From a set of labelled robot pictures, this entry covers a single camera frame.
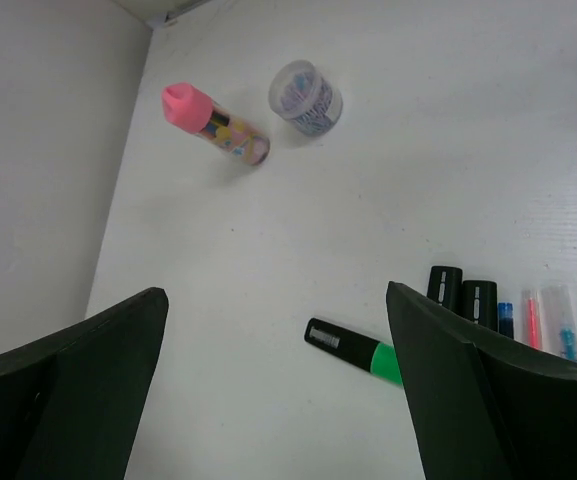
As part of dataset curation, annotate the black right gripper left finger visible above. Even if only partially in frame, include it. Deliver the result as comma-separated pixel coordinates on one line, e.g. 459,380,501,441
0,288,169,479

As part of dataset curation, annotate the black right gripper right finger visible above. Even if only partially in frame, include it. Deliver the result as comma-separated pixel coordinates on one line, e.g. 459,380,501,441
386,282,577,479

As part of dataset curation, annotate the pink capped patterned tube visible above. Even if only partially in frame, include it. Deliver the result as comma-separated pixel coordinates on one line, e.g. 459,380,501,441
161,83,270,166

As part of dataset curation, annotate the clear jar of paper clips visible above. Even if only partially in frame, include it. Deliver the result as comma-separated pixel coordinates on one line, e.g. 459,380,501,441
268,60,343,137

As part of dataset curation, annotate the teal pen clear cap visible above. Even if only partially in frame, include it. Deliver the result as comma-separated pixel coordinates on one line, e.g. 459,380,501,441
539,284,577,363

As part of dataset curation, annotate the orange highlighter marker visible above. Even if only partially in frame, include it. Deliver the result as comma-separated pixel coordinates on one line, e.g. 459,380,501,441
460,280,498,331

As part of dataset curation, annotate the pink pen clear cap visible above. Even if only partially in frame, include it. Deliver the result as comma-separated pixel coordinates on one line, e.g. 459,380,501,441
522,289,542,350

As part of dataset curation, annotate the green highlighter marker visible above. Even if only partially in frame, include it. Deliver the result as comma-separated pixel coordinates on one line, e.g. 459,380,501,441
304,318,403,387

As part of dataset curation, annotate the purple highlighter marker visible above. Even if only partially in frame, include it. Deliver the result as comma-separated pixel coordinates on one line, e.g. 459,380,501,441
426,265,463,313

